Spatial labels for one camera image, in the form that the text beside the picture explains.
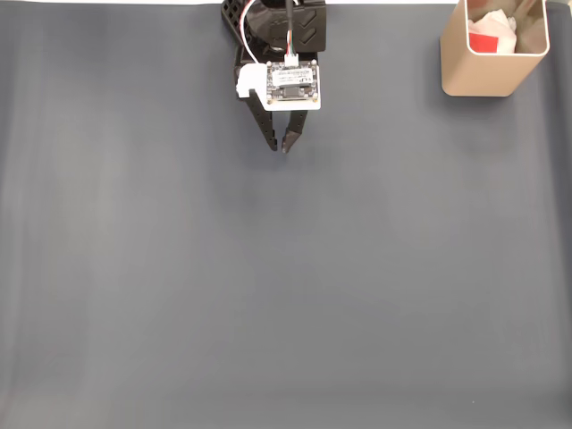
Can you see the red cube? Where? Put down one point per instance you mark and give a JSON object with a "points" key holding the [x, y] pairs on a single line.
{"points": [[485, 43]]}

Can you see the beige rectangular box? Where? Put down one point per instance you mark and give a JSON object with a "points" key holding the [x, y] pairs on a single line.
{"points": [[482, 76]]}

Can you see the blue-grey table mat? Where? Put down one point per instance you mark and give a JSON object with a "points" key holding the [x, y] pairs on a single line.
{"points": [[268, 268]]}

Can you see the white crumpled paper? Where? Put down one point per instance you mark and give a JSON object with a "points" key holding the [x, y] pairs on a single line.
{"points": [[500, 24]]}

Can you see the white camera circuit board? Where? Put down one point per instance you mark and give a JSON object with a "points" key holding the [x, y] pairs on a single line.
{"points": [[292, 85]]}

